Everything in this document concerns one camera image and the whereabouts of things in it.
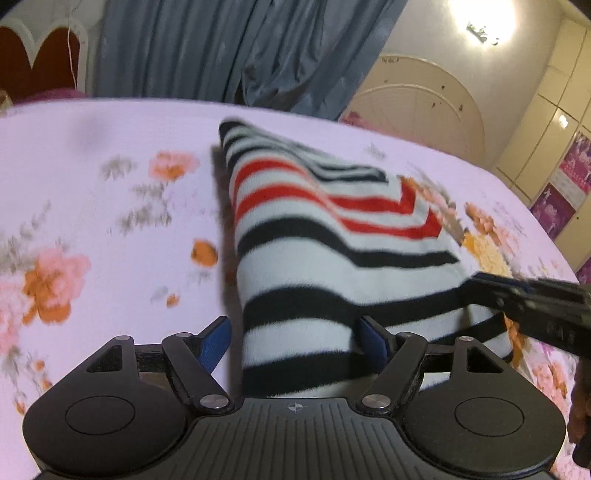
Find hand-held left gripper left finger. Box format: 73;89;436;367
85;316;233;416

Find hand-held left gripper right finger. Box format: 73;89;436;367
356;315;506;416

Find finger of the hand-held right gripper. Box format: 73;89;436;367
470;271;536;294
465;278;514;317

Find black red white striped garment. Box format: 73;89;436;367
211;119;520;401

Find person's right hand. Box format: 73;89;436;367
568;362;591;464

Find cream wardrobe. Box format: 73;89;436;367
492;16;591;273

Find white arched headboard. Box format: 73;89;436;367
341;54;488;164

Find floral lilac bed sheet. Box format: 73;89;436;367
0;96;583;480

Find pink bedding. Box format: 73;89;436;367
339;110;372;131

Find blue-grey curtain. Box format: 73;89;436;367
91;0;409;121

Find pink pillow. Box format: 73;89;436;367
14;87;90;104

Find red scalloped headboard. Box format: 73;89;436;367
0;19;89;104

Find pink wall poster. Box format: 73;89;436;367
530;131;591;241

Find bright wall lamp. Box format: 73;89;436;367
445;0;520;51

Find white hanging cable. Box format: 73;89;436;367
66;9;78;89

